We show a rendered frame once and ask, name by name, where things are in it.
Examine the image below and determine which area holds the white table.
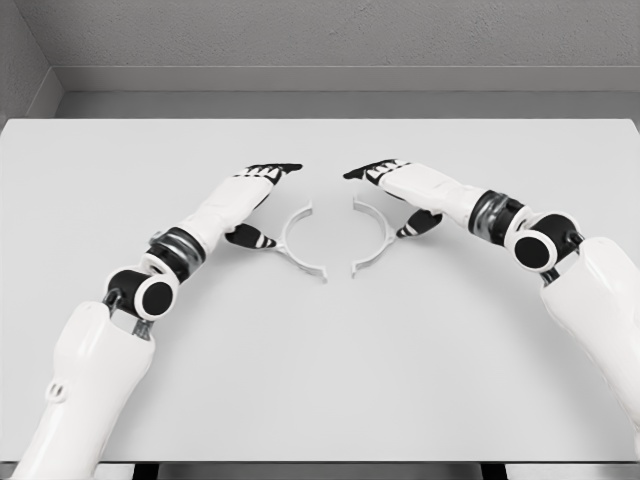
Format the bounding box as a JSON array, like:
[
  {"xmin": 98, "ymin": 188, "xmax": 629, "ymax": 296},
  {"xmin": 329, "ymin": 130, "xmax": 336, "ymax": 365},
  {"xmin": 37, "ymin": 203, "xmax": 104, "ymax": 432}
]
[{"xmin": 0, "ymin": 117, "xmax": 640, "ymax": 480}]

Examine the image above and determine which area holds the white pipe clamp half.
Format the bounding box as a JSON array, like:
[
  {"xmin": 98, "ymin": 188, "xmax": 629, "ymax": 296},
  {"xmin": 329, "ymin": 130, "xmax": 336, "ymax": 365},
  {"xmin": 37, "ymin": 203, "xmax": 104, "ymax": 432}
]
[
  {"xmin": 271, "ymin": 199, "xmax": 329, "ymax": 286},
  {"xmin": 350, "ymin": 195, "xmax": 402, "ymax": 280}
]

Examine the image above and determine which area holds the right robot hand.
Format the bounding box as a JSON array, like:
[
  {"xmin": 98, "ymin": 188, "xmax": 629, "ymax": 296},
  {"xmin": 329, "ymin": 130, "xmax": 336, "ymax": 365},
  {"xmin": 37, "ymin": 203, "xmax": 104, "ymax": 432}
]
[{"xmin": 342, "ymin": 159, "xmax": 457, "ymax": 239}]

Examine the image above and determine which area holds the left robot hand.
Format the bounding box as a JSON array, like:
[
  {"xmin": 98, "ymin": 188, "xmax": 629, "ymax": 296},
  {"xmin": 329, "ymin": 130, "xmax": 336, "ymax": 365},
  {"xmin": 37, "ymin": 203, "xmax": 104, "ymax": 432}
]
[{"xmin": 208, "ymin": 161, "xmax": 304, "ymax": 250}]

